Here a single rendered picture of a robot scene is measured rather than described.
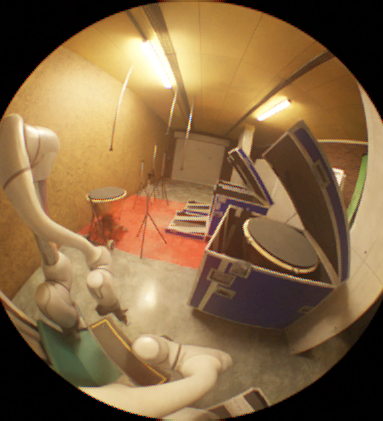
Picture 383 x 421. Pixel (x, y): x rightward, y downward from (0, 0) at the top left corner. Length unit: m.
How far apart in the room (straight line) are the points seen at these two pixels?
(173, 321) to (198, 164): 7.54
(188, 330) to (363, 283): 1.66
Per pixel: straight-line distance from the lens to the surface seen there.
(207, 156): 7.87
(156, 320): 1.49
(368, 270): 1.41
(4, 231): 2.20
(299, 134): 0.66
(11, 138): 0.41
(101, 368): 0.78
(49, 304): 0.65
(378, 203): 1.43
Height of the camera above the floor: 1.43
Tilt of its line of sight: 23 degrees down
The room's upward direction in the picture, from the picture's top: 10 degrees clockwise
